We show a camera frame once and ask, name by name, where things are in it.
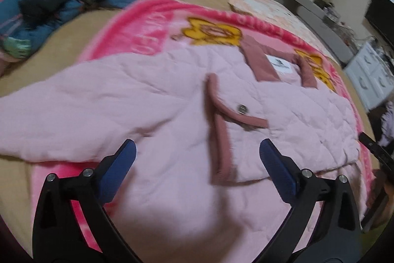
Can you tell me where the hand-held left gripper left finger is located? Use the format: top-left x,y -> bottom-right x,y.
32,139 -> 145,263

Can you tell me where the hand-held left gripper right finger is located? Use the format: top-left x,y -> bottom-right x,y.
259,138 -> 362,263

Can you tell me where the bed with tan sheet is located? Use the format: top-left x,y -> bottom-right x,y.
0,0 -> 379,263

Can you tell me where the pink printed blanket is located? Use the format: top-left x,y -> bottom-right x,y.
31,0 -> 378,254

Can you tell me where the light pink cloth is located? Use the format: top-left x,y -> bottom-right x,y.
0,50 -> 28,76

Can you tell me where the white drawer cabinet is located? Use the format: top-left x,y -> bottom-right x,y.
343,41 -> 394,111

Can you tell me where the pink quilted jacket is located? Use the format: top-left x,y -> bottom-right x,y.
0,36 -> 361,263

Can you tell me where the black television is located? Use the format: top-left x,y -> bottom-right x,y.
365,0 -> 394,48

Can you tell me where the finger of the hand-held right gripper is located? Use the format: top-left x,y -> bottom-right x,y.
359,132 -> 394,169

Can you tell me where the peach floral mat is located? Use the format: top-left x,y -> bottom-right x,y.
214,0 -> 336,62

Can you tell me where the heap of clothes on floor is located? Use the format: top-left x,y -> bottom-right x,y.
377,103 -> 394,147

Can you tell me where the grey bed footboard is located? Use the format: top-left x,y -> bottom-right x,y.
281,0 -> 359,65

